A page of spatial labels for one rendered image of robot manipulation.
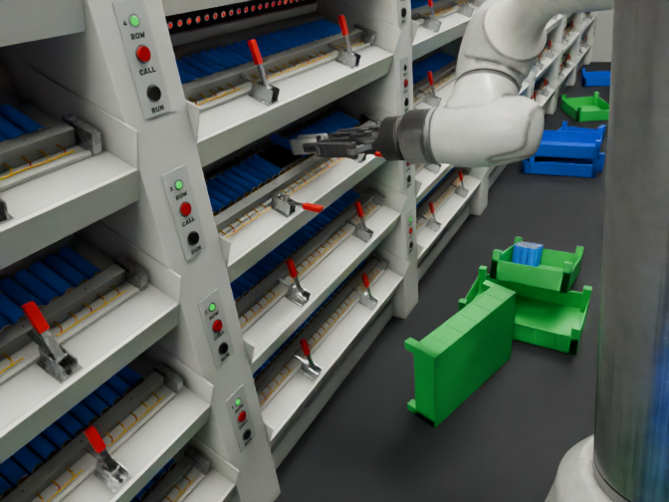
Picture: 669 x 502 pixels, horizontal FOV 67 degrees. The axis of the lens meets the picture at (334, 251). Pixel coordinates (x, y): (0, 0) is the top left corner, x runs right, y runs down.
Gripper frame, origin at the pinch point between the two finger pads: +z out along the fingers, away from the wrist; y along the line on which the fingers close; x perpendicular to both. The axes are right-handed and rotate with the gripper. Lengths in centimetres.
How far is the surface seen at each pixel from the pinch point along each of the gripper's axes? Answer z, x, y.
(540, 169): -9, -60, 146
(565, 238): -28, -65, 91
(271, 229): -3.1, -8.2, -19.8
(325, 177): -1.1, -7.1, 0.8
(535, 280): -29, -53, 43
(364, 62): -5.1, 10.9, 17.2
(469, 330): -24, -44, 7
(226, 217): 0.2, -3.6, -25.3
